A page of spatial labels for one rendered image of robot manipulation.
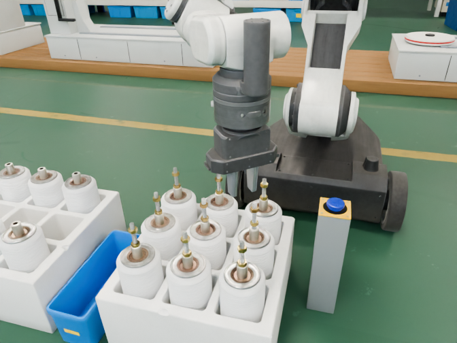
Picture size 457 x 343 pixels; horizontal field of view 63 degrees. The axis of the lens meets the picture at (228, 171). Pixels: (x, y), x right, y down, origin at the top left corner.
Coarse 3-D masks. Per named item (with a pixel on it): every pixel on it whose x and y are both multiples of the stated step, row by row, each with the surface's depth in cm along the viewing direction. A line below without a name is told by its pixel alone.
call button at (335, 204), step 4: (328, 200) 84; (332, 200) 84; (336, 200) 84; (340, 200) 84; (328, 204) 83; (332, 204) 83; (336, 204) 83; (340, 204) 83; (344, 204) 83; (332, 208) 83; (336, 208) 82; (340, 208) 82
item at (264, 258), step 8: (272, 240) 85; (248, 248) 83; (264, 248) 83; (272, 248) 84; (248, 256) 83; (256, 256) 82; (264, 256) 83; (272, 256) 86; (256, 264) 84; (264, 264) 84; (272, 264) 87; (264, 272) 86; (272, 272) 89
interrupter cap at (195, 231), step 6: (198, 222) 91; (210, 222) 91; (216, 222) 90; (192, 228) 89; (198, 228) 89; (210, 228) 89; (216, 228) 89; (192, 234) 87; (198, 234) 87; (204, 234) 87; (210, 234) 87; (216, 234) 87; (204, 240) 85
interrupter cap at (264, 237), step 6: (246, 228) 88; (240, 234) 87; (246, 234) 87; (264, 234) 86; (240, 240) 85; (246, 240) 85; (258, 240) 85; (264, 240) 84; (246, 246) 83; (252, 246) 83; (258, 246) 83; (264, 246) 83
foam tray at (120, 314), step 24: (240, 216) 105; (288, 216) 104; (288, 240) 95; (288, 264) 100; (120, 288) 86; (168, 288) 83; (216, 288) 82; (120, 312) 81; (144, 312) 78; (168, 312) 77; (192, 312) 77; (216, 312) 80; (264, 312) 76; (120, 336) 86; (144, 336) 83; (168, 336) 81; (192, 336) 78; (216, 336) 76; (240, 336) 74; (264, 336) 72
